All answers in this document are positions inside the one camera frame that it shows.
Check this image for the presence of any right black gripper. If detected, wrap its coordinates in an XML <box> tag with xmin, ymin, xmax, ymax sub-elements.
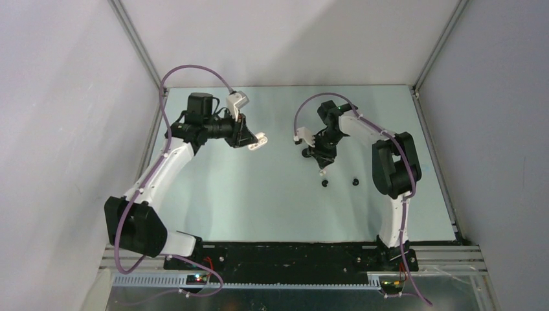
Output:
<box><xmin>308</xmin><ymin>129</ymin><xmax>346</xmax><ymax>169</ymax></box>

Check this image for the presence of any controller board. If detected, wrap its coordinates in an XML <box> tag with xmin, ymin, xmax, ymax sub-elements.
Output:
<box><xmin>185</xmin><ymin>274</ymin><xmax>209</xmax><ymax>286</ymax></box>
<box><xmin>380</xmin><ymin>281</ymin><xmax>405</xmax><ymax>290</ymax></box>

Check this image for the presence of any black earbud charging case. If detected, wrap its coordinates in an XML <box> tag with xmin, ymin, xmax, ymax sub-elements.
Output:
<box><xmin>301</xmin><ymin>148</ymin><xmax>313</xmax><ymax>158</ymax></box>

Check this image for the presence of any white earbud charging case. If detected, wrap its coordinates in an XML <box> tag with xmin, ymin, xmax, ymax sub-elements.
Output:
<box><xmin>247</xmin><ymin>132</ymin><xmax>268</xmax><ymax>151</ymax></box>

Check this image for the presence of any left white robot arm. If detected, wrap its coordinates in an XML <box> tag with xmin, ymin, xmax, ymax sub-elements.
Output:
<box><xmin>104</xmin><ymin>91</ymin><xmax>267</xmax><ymax>270</ymax></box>

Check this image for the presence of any right controller board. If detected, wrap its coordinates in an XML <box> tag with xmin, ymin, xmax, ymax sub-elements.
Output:
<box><xmin>380</xmin><ymin>281</ymin><xmax>405</xmax><ymax>290</ymax></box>

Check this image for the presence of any grey slotted cable duct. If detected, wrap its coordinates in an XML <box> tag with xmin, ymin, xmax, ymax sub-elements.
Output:
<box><xmin>113</xmin><ymin>273</ymin><xmax>381</xmax><ymax>290</ymax></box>

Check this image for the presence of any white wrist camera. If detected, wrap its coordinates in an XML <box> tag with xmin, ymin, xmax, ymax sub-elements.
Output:
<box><xmin>293</xmin><ymin>127</ymin><xmax>315</xmax><ymax>148</ymax></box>
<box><xmin>226</xmin><ymin>91</ymin><xmax>249</xmax><ymax>121</ymax></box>

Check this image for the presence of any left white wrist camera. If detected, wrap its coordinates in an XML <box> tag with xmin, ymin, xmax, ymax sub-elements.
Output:
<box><xmin>226</xmin><ymin>91</ymin><xmax>249</xmax><ymax>121</ymax></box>

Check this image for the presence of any aluminium frame rail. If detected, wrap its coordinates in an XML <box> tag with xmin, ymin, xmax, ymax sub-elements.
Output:
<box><xmin>99</xmin><ymin>244</ymin><xmax>490</xmax><ymax>278</ymax></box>

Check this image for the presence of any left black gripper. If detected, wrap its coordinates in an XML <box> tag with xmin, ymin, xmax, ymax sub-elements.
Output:
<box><xmin>203</xmin><ymin>108</ymin><xmax>257</xmax><ymax>148</ymax></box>

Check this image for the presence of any left controller board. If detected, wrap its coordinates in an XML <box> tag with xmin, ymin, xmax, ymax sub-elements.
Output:
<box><xmin>185</xmin><ymin>274</ymin><xmax>209</xmax><ymax>286</ymax></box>

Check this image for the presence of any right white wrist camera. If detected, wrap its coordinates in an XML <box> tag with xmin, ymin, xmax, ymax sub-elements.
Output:
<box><xmin>293</xmin><ymin>127</ymin><xmax>315</xmax><ymax>148</ymax></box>

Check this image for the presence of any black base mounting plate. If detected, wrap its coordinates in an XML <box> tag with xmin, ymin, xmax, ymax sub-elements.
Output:
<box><xmin>163</xmin><ymin>241</ymin><xmax>419</xmax><ymax>286</ymax></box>

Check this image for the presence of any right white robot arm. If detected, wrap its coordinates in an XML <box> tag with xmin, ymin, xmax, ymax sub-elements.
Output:
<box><xmin>293</xmin><ymin>100</ymin><xmax>422</xmax><ymax>271</ymax></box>

